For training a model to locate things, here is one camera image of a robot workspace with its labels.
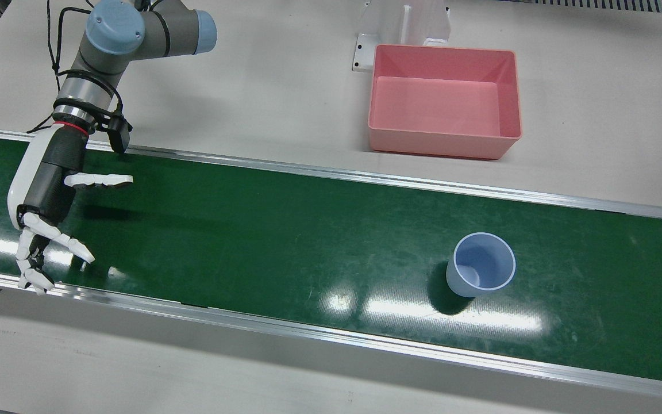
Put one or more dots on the black vent grille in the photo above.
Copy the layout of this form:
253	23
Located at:
624	4

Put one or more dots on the white metal bracket stand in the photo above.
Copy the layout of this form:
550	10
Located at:
388	23

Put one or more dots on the light blue plastic cup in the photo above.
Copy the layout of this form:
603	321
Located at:
483	261

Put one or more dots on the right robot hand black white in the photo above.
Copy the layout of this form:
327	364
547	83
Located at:
49	172

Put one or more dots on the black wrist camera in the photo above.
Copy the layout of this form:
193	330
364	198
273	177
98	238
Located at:
119	135

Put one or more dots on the pink plastic box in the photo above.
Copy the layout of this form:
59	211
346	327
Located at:
440	103

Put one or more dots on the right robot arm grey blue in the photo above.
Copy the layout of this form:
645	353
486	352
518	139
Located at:
118	29

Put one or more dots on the green conveyor belt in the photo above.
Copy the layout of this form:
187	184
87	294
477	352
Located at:
308	241

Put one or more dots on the aluminium conveyor side rail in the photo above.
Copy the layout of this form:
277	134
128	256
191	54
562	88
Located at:
365	177
308	332

